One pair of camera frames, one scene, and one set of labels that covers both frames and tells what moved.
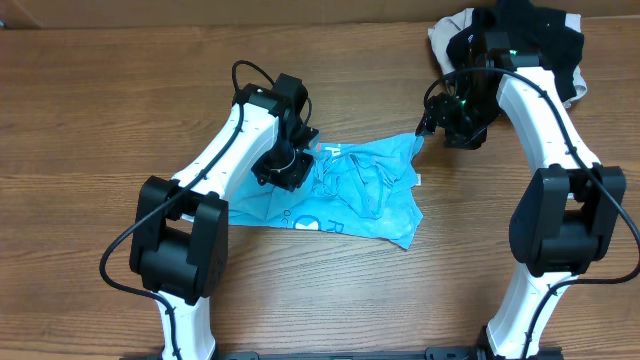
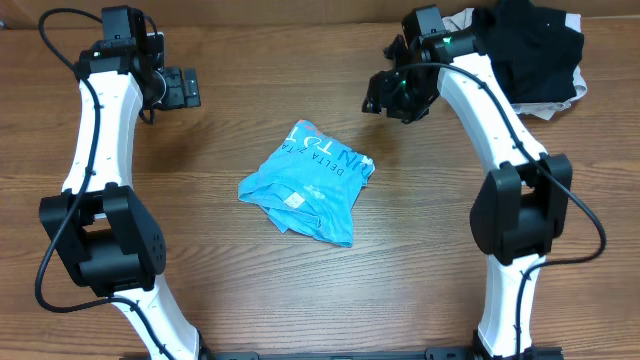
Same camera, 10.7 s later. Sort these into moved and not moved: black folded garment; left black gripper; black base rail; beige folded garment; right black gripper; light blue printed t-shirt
Moved: light blue printed t-shirt; right black gripper; left black gripper
Not moved: black folded garment; black base rail; beige folded garment
